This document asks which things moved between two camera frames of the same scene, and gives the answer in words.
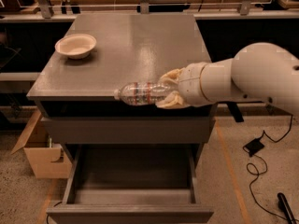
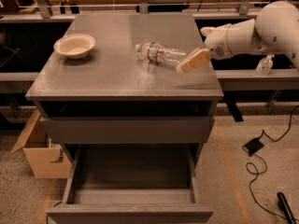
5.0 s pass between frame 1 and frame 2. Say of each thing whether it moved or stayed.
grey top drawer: stayed
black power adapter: stayed
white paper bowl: stayed
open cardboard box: stayed
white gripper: moved
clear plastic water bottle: moved
